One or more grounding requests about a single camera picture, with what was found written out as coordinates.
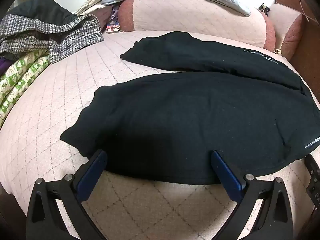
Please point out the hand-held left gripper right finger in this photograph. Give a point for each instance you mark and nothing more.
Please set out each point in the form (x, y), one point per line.
(226, 173)

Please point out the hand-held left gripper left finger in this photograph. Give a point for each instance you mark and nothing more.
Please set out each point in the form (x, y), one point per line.
(92, 176)

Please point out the black pants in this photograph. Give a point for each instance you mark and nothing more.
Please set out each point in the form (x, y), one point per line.
(190, 115)

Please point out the pink quilted sofa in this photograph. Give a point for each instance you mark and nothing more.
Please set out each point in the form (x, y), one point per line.
(50, 120)

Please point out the green printed blanket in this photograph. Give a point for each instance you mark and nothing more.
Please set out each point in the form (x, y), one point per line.
(20, 77)

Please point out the purple cloth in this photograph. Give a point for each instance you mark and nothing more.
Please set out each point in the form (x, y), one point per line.
(4, 66)

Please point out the houndstooth coat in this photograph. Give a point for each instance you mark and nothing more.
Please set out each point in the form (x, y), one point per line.
(62, 32)

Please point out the colourful printed packet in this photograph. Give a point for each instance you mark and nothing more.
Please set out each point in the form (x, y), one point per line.
(113, 23)

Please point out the large pink sofa back cushion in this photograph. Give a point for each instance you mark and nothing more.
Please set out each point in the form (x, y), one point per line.
(190, 15)

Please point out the pink brown side cushion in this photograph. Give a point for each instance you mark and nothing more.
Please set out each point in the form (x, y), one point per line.
(281, 20)

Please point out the small black bow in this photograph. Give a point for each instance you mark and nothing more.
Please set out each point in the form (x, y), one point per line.
(263, 7)

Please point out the black cloth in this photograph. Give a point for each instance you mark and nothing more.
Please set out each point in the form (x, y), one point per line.
(42, 10)

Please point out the cream cloth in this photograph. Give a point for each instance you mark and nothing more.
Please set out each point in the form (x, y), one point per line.
(91, 0)

